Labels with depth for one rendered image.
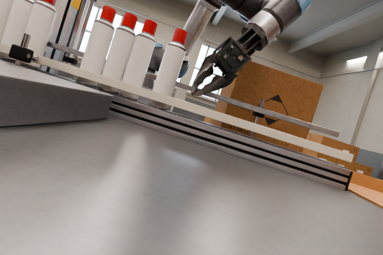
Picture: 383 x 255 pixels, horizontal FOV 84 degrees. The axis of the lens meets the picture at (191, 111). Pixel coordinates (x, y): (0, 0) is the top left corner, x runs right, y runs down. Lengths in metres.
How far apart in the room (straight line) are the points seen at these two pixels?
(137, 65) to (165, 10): 6.08
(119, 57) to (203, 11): 0.55
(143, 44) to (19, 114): 0.35
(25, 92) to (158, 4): 6.46
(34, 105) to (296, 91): 0.73
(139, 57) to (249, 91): 0.38
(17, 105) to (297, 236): 0.28
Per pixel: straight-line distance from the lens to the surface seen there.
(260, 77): 0.76
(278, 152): 0.53
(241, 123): 0.51
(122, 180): 0.18
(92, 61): 0.59
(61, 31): 0.84
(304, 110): 0.82
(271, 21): 0.55
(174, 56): 0.53
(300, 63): 7.34
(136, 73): 0.55
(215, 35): 6.51
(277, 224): 0.21
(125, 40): 0.57
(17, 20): 0.72
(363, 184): 0.87
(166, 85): 0.52
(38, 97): 0.29
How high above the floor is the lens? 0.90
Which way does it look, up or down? level
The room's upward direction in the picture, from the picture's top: 18 degrees clockwise
